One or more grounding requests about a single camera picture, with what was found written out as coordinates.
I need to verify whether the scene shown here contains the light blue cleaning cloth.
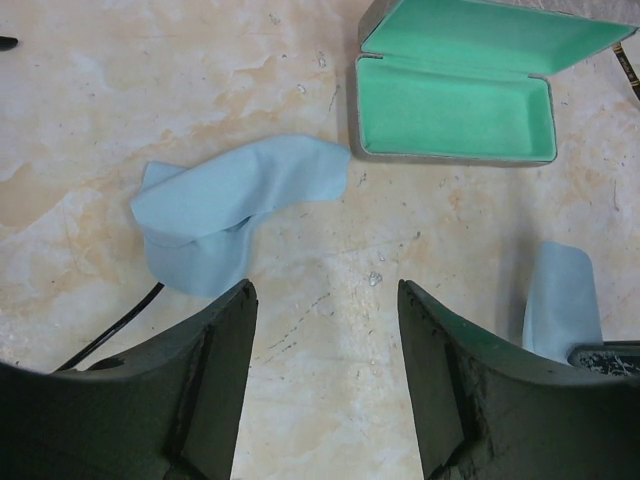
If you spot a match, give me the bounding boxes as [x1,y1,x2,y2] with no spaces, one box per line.
[130,135,351,298]

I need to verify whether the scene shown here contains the black frame eyeglasses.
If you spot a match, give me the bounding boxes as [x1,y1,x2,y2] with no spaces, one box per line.
[55,282,165,372]

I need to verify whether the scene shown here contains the grey glasses case green lining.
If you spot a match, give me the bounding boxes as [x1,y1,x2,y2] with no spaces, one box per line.
[347,0,639,166]

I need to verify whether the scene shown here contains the thin metal frame sunglasses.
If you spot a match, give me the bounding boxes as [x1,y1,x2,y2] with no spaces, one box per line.
[612,43,640,100]

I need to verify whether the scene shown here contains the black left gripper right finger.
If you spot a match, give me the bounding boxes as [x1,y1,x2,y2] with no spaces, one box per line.
[397,280,639,479]

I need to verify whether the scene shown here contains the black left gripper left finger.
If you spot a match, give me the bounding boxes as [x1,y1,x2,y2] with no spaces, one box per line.
[1,280,258,479]

